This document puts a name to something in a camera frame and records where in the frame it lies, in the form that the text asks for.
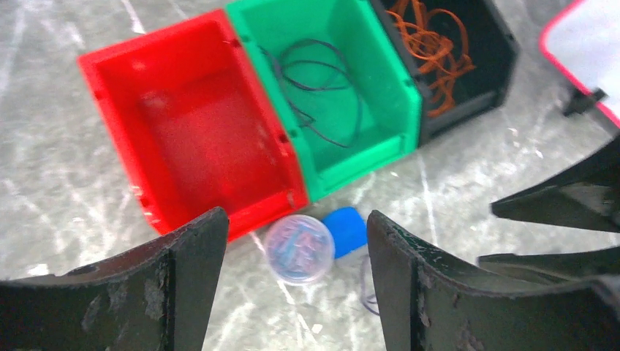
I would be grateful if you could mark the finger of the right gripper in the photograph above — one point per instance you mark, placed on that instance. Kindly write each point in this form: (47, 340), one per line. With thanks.
(553, 268)
(584, 196)

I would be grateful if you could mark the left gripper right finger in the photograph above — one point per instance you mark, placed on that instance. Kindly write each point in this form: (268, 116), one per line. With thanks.
(430, 299)

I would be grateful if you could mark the green plastic bin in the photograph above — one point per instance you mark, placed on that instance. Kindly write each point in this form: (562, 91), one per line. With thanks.
(341, 92)

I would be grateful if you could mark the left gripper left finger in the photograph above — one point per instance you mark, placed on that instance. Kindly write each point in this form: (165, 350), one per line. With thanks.
(156, 296)

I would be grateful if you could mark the white board with pink frame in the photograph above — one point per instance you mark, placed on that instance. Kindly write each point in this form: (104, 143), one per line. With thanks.
(582, 42)

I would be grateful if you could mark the blue block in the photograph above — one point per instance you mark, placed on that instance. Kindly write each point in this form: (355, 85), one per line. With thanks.
(348, 230)

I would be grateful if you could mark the red plastic bin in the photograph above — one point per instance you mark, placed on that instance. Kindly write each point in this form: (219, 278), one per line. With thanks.
(194, 127)

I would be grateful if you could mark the black plastic bin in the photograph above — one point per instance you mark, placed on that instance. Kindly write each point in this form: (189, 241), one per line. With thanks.
(460, 54)

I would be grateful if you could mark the clear plastic cup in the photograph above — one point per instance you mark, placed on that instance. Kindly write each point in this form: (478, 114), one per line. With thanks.
(299, 249)

